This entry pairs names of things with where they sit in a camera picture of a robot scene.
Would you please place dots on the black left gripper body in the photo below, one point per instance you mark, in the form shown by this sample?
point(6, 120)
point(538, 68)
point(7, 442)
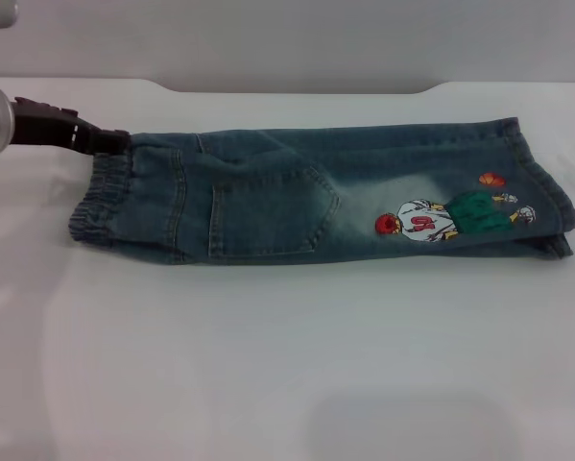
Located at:
point(47, 127)

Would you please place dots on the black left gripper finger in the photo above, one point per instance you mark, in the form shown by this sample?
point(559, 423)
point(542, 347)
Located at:
point(114, 142)

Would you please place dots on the blue denim shorts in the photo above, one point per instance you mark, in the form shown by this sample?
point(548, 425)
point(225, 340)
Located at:
point(292, 201)

